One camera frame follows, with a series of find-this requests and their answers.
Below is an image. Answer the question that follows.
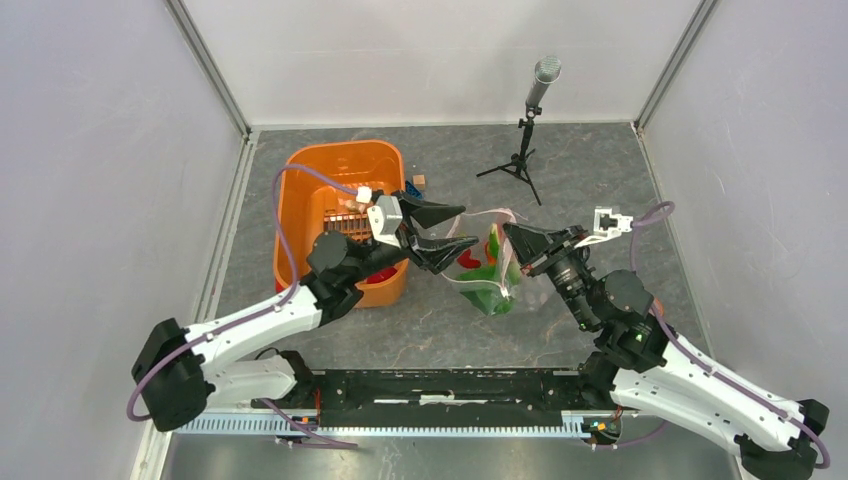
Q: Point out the silver microphone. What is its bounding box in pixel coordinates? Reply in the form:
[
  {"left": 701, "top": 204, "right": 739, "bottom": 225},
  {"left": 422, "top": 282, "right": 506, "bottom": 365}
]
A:
[{"left": 525, "top": 55, "right": 562, "bottom": 116}]

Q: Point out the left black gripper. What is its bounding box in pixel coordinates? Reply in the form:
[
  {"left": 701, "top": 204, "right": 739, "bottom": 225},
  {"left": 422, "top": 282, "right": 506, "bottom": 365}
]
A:
[{"left": 347, "top": 189, "right": 479, "bottom": 284}]

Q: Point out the green toy bok choy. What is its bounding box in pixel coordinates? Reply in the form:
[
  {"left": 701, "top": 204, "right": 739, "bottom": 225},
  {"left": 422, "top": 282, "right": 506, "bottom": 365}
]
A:
[{"left": 453, "top": 223, "right": 522, "bottom": 316}]

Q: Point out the red toy tomato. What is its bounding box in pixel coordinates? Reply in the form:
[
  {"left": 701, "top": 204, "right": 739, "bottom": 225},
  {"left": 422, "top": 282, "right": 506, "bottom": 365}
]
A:
[{"left": 366, "top": 266, "right": 397, "bottom": 284}]

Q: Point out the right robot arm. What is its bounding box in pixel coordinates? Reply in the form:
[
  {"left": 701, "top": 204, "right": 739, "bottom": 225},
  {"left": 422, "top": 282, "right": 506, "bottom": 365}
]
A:
[{"left": 503, "top": 215, "right": 831, "bottom": 479}]

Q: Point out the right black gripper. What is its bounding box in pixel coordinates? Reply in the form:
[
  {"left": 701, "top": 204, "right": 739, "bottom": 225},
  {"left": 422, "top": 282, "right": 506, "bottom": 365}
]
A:
[{"left": 500, "top": 221, "right": 599, "bottom": 331}]

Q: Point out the black tripod stand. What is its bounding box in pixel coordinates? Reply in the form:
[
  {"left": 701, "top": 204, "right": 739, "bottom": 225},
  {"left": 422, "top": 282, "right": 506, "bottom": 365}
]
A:
[{"left": 476, "top": 108, "right": 542, "bottom": 206}]

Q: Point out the red toy chili pepper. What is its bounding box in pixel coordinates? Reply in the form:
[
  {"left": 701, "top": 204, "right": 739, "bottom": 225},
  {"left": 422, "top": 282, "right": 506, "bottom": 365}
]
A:
[{"left": 457, "top": 249, "right": 482, "bottom": 270}]

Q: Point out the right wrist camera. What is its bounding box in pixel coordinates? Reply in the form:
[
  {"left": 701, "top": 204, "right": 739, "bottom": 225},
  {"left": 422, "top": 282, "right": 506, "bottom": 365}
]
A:
[{"left": 575, "top": 206, "right": 634, "bottom": 248}]

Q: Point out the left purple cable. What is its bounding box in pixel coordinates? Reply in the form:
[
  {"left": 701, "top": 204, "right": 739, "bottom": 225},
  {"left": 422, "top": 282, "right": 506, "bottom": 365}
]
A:
[{"left": 125, "top": 163, "right": 372, "bottom": 423}]

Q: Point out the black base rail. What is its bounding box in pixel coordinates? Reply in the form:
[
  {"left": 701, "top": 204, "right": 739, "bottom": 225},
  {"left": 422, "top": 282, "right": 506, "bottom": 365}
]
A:
[{"left": 274, "top": 368, "right": 625, "bottom": 428}]

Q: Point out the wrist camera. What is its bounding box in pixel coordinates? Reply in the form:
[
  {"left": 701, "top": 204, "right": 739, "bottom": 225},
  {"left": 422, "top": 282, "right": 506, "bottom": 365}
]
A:
[
  {"left": 575, "top": 206, "right": 634, "bottom": 248},
  {"left": 366, "top": 195, "right": 403, "bottom": 248}
]

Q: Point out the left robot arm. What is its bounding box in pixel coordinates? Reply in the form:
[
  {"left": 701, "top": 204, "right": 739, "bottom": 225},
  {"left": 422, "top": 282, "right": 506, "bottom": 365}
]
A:
[{"left": 126, "top": 191, "right": 479, "bottom": 432}]

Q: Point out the blue toy brick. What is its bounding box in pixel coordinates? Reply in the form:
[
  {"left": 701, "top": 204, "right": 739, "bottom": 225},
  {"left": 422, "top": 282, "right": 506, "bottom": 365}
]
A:
[{"left": 405, "top": 181, "right": 424, "bottom": 200}]

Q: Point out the clear polka dot zip bag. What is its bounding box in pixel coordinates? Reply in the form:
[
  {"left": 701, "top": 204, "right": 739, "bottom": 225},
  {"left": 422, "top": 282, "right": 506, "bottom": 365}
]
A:
[{"left": 442, "top": 208, "right": 554, "bottom": 316}]

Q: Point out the orange plastic basket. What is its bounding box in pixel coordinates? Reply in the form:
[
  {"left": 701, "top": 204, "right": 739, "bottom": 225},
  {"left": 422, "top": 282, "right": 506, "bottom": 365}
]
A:
[{"left": 273, "top": 140, "right": 409, "bottom": 308}]

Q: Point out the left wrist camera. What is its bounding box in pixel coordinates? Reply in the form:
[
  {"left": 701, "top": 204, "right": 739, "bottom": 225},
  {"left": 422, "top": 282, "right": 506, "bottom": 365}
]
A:
[{"left": 366, "top": 195, "right": 403, "bottom": 248}]

